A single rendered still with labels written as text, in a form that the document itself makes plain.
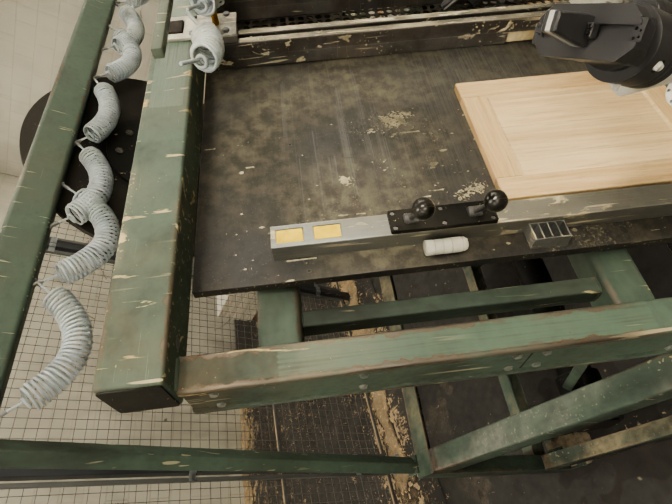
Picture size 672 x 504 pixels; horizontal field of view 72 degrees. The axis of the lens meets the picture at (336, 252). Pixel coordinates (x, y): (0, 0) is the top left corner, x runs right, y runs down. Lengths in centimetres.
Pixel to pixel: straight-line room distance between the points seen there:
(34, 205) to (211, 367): 85
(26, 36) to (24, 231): 557
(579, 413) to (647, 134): 72
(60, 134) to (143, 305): 96
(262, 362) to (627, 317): 58
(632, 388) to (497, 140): 69
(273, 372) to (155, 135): 54
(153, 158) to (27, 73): 615
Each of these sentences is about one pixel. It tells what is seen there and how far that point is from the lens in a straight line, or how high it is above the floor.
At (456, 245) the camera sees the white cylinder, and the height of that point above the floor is 142.
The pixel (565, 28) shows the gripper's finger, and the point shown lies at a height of 162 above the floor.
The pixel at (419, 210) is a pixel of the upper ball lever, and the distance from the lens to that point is 75.
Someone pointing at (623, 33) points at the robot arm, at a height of 157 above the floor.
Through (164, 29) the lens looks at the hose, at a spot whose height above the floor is 196.
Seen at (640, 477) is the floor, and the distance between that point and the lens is 230.
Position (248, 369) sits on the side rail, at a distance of 73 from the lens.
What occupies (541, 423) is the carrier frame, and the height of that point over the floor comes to 79.
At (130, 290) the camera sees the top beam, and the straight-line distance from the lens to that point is 79.
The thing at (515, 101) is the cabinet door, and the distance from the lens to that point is 122.
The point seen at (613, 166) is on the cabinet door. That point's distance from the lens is 113.
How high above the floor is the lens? 200
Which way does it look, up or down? 28 degrees down
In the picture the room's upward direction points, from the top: 77 degrees counter-clockwise
